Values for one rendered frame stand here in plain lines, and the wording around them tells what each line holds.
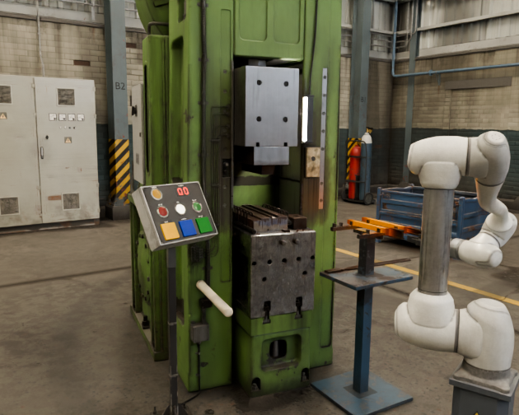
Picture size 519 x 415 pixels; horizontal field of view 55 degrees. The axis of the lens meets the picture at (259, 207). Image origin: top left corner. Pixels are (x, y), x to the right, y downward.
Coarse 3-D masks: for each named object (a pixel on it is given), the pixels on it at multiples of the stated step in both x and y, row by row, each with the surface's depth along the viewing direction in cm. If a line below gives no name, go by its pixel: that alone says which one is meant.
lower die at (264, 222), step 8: (248, 208) 295; (264, 208) 295; (240, 216) 281; (248, 216) 277; (256, 216) 271; (264, 216) 272; (280, 216) 271; (248, 224) 270; (256, 224) 264; (264, 224) 266; (272, 224) 268; (280, 224) 270; (256, 232) 265
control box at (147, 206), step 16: (144, 192) 221; (160, 192) 226; (176, 192) 233; (192, 192) 240; (144, 208) 220; (192, 208) 236; (144, 224) 222; (160, 224) 220; (176, 224) 226; (160, 240) 216; (176, 240) 222; (192, 240) 232
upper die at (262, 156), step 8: (240, 152) 276; (248, 152) 265; (256, 152) 258; (264, 152) 260; (272, 152) 262; (280, 152) 263; (288, 152) 265; (240, 160) 276; (248, 160) 265; (256, 160) 259; (264, 160) 260; (272, 160) 262; (280, 160) 264; (288, 160) 266
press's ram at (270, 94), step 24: (240, 72) 256; (264, 72) 253; (288, 72) 258; (240, 96) 258; (264, 96) 255; (288, 96) 260; (240, 120) 259; (264, 120) 257; (288, 120) 262; (240, 144) 261; (264, 144) 259; (288, 144) 265
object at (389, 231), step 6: (348, 222) 278; (354, 222) 273; (360, 222) 270; (372, 228) 262; (384, 228) 255; (390, 228) 250; (396, 228) 250; (390, 234) 252; (396, 234) 248; (402, 234) 246
